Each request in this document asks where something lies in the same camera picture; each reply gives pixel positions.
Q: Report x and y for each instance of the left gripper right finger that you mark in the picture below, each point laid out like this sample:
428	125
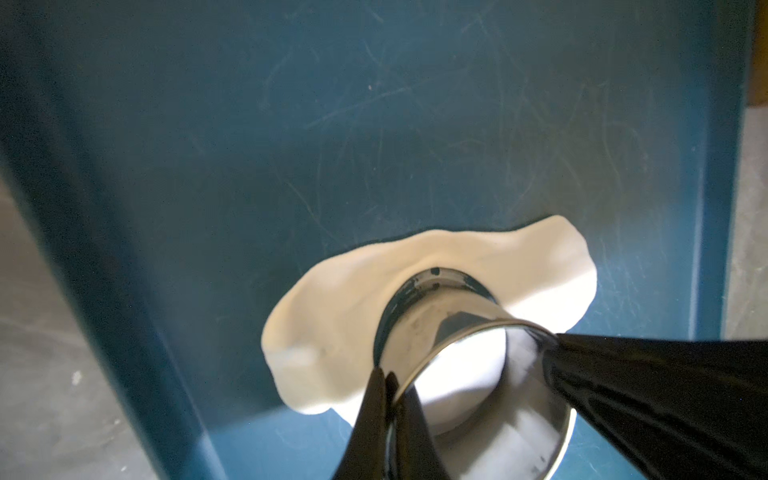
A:
414	454

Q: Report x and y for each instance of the white dough lump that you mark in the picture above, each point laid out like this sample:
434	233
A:
318	340

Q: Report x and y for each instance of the teal plastic tray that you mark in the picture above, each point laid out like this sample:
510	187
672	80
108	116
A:
183	163

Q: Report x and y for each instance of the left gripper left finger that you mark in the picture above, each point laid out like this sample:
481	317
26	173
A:
365	455

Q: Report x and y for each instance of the small glass cup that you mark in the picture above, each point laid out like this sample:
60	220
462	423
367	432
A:
479	376

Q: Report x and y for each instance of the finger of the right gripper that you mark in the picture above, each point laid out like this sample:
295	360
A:
674	409

